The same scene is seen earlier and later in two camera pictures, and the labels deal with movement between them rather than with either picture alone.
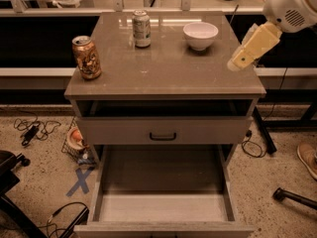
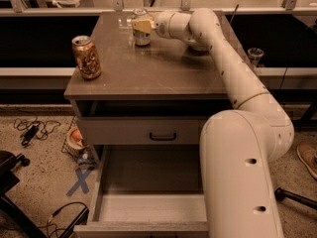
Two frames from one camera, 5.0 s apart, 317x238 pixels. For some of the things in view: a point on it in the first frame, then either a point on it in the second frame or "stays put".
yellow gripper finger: [266, 35] → [145, 25]
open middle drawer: [166, 190] stays put
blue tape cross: [82, 177] stays put
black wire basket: [77, 147] stays put
